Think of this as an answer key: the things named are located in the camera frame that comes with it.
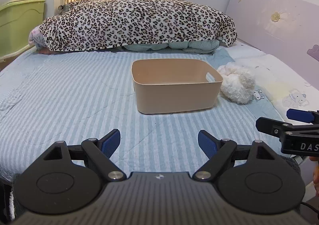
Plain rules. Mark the white fluffy plush toy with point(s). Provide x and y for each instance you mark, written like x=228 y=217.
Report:
x=238 y=83

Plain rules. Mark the beige plastic storage basket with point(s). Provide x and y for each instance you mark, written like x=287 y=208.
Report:
x=172 y=85

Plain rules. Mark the green plastic storage cabinet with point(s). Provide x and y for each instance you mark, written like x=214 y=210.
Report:
x=17 y=20

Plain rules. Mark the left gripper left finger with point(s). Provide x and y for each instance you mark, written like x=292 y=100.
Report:
x=98 y=153

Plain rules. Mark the lilac bed headboard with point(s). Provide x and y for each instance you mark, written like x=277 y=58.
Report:
x=286 y=29

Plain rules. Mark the white cartoon print pillow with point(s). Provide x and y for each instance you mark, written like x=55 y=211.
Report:
x=282 y=86

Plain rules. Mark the blue striped bed sheet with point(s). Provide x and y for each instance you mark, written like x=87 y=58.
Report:
x=81 y=95

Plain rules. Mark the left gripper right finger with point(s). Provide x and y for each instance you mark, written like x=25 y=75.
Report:
x=219 y=153

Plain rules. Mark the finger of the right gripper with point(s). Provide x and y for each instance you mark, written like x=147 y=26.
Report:
x=300 y=115

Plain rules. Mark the green quilted duvet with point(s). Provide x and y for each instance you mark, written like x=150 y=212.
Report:
x=199 y=47

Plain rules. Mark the leopard print blanket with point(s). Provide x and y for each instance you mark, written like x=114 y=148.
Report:
x=91 y=25

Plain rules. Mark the person's right hand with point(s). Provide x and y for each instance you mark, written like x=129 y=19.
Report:
x=315 y=174

